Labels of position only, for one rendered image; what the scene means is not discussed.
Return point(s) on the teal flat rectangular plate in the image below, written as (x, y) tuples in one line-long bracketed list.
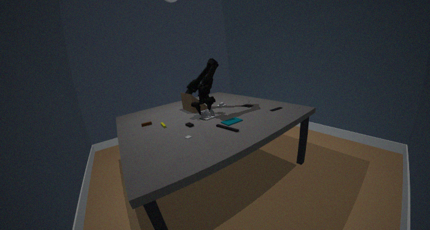
[(231, 121)]

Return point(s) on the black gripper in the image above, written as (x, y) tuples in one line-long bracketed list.
[(197, 104)]

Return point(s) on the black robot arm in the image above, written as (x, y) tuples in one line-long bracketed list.
[(206, 78)]

